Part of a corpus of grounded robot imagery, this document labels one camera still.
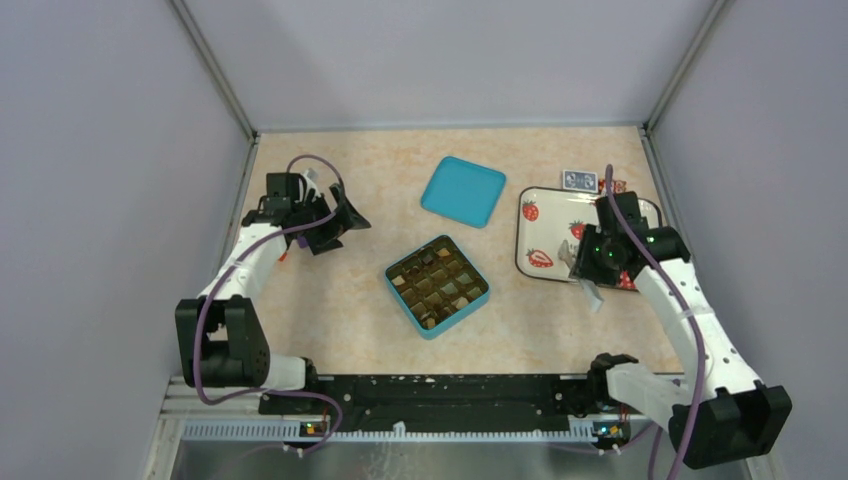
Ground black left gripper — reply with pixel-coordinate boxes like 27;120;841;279
291;183;369;254

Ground metal tongs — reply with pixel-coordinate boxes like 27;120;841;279
558;240;604;313

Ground teal chocolate box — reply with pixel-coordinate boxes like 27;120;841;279
384;235;491;340

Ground teal box lid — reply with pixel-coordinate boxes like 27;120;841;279
420;156;507;229

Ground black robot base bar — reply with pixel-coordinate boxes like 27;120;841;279
258;374;637;434

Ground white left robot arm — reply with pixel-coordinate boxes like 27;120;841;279
175;171;333;414

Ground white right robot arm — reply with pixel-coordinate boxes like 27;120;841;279
569;191;793;472

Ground red dice block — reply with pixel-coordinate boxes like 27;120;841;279
598;179;627;196

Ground strawberry print tray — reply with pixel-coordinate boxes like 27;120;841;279
514;186;666;293

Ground blue playing card deck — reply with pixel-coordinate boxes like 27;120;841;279
562;170;599;194

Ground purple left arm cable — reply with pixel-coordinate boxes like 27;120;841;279
193;154;344;457

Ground metal frame rail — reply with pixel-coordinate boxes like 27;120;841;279
142;377;783;480

